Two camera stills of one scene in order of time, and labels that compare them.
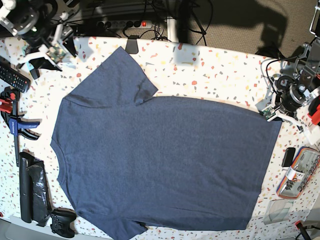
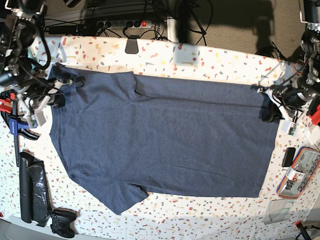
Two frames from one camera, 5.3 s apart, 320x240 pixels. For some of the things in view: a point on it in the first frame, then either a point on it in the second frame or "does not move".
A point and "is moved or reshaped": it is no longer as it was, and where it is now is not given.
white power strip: [125, 24] does not move
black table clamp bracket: [131, 46] does not move
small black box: [288, 157] does not move
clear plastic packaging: [277, 211] does not move
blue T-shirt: [133, 161] is moved or reshaped
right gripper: [61, 34] → [37, 96]
